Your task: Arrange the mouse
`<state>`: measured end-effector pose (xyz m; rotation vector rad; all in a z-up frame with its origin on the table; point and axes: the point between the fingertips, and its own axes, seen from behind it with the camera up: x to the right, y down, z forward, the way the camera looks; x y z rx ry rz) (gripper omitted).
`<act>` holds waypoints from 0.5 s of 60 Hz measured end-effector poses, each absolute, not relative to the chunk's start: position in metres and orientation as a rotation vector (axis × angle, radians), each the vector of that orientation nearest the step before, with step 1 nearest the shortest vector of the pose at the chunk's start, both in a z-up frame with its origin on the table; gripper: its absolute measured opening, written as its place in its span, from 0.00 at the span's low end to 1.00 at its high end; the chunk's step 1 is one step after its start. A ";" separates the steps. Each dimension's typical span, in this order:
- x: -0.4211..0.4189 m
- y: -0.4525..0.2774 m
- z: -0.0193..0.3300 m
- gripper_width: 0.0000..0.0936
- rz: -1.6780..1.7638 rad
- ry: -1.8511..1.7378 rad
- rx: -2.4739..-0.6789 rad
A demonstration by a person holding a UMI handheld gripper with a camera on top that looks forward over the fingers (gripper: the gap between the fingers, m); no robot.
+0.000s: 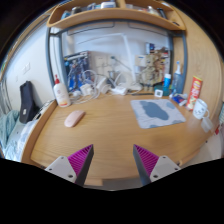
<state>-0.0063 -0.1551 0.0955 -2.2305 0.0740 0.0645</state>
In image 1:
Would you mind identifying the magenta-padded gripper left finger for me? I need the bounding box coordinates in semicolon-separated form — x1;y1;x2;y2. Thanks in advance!
44;143;95;187

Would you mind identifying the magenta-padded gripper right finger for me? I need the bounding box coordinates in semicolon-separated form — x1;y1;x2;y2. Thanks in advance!
132;143;182;187

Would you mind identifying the pink computer mouse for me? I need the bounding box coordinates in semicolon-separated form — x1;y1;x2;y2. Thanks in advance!
63;110;87;129

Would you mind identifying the grey cloud-print mouse pad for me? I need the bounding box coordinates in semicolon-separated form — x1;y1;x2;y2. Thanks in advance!
129;98;187;130

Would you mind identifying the plaid bedding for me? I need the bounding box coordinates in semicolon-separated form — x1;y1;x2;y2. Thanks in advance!
3;119;38;162

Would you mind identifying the white red-capped lotion bottle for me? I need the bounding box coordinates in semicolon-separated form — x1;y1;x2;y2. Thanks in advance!
52;73;72;108

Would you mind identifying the small white clock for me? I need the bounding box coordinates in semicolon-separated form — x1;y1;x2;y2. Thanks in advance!
153;88;164;98

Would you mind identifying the blue snack packet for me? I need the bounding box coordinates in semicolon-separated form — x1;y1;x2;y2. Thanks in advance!
171;94;188;107

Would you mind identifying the large white charger block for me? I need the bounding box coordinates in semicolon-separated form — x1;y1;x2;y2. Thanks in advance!
79;83;95;98

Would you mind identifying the clear plastic cup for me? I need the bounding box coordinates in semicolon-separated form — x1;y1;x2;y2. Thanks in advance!
200;116;214;133

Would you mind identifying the white power strip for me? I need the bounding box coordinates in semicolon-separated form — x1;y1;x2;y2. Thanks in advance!
109;85;129;97

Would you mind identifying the white mug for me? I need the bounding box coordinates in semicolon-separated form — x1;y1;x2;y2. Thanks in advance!
192;98;211;120

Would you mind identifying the white plug adapter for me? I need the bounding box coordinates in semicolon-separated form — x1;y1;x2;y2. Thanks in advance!
96;76;111;94

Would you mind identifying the black bag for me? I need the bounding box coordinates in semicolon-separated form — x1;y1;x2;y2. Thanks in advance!
18;80;40;125

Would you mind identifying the teal blanket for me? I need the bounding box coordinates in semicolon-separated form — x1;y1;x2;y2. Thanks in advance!
0;109;20;151

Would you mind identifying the red yellow-lidded chips can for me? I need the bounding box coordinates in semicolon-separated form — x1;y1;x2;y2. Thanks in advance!
185;75;204;111

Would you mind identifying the blue spray bottle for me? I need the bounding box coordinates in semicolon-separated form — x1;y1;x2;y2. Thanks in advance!
171;60;185;95

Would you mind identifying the wooden mechanical model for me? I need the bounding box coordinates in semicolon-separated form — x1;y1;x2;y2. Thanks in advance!
139;54;164;89

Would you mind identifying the robot model kit box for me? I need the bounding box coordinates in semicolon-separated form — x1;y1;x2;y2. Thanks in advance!
63;50;92;93

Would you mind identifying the colourful printed box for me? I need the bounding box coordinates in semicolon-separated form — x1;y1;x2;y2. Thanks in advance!
144;42;172;88

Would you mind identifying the wooden shelf unit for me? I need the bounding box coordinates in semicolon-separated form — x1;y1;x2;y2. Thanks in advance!
46;0;187;32

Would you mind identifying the dark green-plugged cable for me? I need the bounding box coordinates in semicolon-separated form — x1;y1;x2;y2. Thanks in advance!
110;55;133;73

